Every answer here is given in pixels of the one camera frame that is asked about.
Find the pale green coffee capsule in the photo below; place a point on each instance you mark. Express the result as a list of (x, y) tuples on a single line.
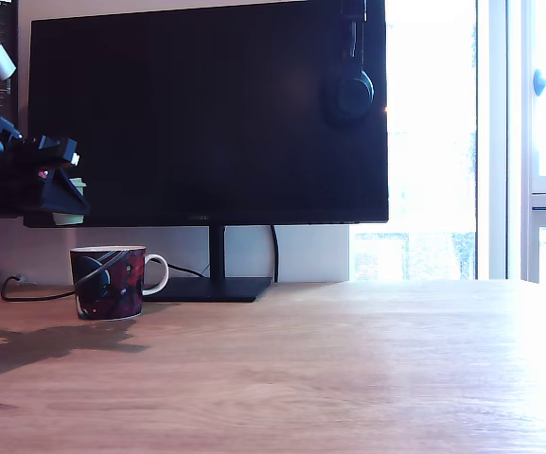
[(69, 219)]

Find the white window frame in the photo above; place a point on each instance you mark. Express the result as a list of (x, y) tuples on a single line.
[(497, 142)]

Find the black headphones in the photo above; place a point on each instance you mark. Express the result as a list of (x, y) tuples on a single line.
[(353, 94)]

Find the large black monitor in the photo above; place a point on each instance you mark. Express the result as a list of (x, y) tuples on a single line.
[(230, 118)]

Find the dark red printed mug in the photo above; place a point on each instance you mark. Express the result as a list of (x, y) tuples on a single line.
[(107, 284)]

